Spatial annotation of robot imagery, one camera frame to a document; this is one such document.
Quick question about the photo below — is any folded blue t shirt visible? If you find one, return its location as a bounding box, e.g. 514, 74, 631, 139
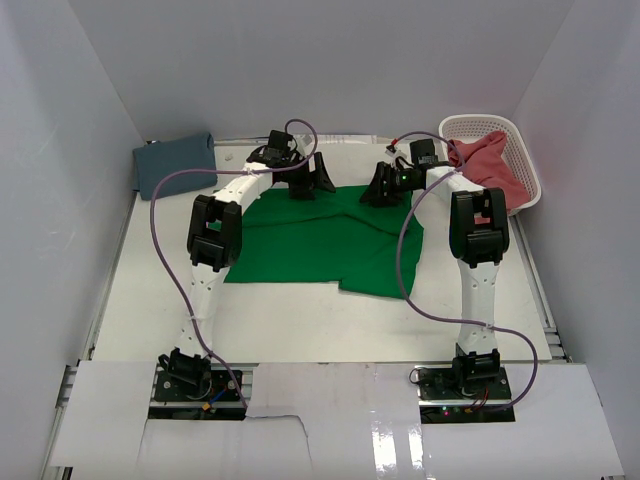
133, 132, 217, 200

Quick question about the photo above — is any green t shirt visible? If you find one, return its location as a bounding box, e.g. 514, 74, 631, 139
226, 186, 424, 299

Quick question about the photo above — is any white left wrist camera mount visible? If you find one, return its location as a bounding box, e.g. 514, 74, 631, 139
287, 135, 308, 164

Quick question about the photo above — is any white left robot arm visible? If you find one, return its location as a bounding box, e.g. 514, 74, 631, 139
159, 127, 335, 399

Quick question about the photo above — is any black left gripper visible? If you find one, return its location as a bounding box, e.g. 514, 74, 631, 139
283, 152, 336, 200

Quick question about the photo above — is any aluminium table edge rail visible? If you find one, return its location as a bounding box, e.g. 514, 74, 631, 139
510, 215, 573, 364

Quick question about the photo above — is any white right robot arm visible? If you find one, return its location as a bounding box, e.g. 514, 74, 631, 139
360, 139, 510, 399

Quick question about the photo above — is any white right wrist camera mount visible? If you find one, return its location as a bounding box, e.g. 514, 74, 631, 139
385, 143, 413, 170

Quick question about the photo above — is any white paper label strip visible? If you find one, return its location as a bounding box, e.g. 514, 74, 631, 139
293, 133, 378, 146

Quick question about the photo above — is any pink t shirt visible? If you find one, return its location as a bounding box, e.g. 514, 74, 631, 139
447, 130, 531, 211

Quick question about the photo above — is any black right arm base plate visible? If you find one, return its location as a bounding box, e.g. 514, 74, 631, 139
408, 367, 516, 425

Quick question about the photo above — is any white paper sheet front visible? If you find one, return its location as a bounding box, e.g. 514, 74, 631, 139
51, 362, 623, 479

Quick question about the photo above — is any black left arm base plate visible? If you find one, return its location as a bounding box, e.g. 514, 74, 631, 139
148, 368, 246, 421

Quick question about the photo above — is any white perforated plastic basket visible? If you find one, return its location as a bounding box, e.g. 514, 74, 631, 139
438, 113, 542, 216

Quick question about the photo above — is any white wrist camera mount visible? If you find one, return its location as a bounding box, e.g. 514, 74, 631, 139
385, 143, 413, 170
287, 135, 308, 164

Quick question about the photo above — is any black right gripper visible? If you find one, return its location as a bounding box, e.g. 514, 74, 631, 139
360, 162, 420, 207

